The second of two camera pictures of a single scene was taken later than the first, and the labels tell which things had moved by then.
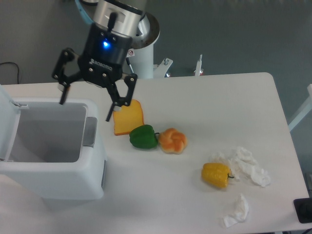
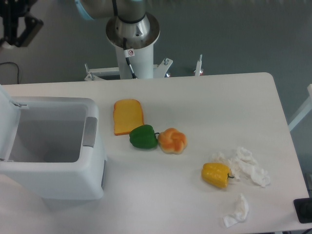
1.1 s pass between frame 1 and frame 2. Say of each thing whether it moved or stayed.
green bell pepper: stayed
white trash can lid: stayed
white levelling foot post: stayed
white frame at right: stayed
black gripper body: moved
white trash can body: stayed
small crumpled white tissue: stayed
